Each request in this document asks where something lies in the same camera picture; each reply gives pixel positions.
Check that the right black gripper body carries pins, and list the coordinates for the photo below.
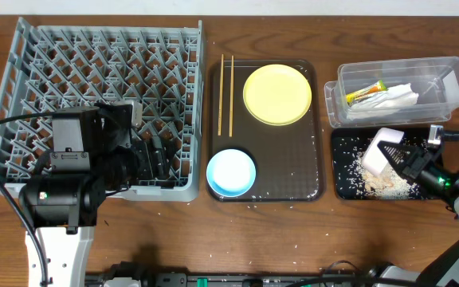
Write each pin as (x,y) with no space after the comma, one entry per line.
(421,167)

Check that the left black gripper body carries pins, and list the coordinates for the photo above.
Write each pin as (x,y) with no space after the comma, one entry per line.
(146,158)

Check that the white pink bowl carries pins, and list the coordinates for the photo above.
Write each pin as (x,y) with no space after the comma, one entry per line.
(373,159)

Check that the white napkin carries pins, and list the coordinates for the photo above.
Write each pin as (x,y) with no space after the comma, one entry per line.
(382,103)

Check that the wooden chopstick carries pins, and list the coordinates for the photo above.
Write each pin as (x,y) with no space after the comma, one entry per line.
(231,96)
(221,94)

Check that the green orange snack wrapper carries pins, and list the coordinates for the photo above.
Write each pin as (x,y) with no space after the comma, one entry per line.
(376,87)

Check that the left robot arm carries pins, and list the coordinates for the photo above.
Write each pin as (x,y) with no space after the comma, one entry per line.
(93,156)

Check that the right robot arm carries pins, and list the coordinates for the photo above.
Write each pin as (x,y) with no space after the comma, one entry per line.
(444,270)

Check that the black waste tray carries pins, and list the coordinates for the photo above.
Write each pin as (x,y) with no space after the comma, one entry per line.
(345,159)

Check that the grey dishwasher rack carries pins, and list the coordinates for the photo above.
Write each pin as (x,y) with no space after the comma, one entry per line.
(52,67)

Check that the spilled rice pile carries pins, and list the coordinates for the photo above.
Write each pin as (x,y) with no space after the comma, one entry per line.
(381,183)

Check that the clear plastic bin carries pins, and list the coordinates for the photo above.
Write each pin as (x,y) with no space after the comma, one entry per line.
(435,79)

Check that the light blue bowl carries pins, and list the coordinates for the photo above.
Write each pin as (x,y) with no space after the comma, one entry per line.
(231,173)

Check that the dark brown serving tray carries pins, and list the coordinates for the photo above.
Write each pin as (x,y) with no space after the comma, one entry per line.
(289,160)

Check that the yellow round plate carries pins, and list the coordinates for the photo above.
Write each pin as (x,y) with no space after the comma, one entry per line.
(277,95)

